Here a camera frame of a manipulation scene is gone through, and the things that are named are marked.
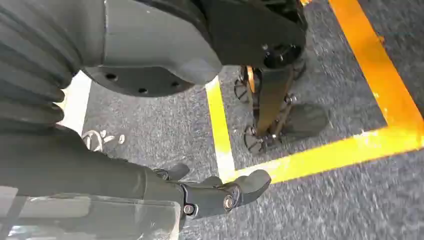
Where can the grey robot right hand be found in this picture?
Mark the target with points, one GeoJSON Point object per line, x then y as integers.
{"type": "Point", "coordinates": [82, 179]}

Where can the white floor marking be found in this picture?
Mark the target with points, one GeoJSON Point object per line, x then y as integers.
{"type": "Point", "coordinates": [96, 139]}

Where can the white floor tape strip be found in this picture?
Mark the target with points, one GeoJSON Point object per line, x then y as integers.
{"type": "Point", "coordinates": [75, 106]}

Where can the ribbed grey right arm sleeve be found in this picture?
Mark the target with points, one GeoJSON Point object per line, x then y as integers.
{"type": "Point", "coordinates": [33, 49]}

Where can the short yellow floor tape strip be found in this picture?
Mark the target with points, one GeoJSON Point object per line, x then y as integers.
{"type": "Point", "coordinates": [218, 126]}

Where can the black robot leg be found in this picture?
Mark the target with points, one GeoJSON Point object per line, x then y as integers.
{"type": "Point", "coordinates": [251, 30]}

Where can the black robot foot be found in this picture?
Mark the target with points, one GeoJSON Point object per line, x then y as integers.
{"type": "Point", "coordinates": [304, 119]}

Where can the long yellow floor tape strip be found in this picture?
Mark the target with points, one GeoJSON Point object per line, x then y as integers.
{"type": "Point", "coordinates": [331, 155]}

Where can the orange floor tape strip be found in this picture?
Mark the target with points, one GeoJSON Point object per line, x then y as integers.
{"type": "Point", "coordinates": [374, 59]}

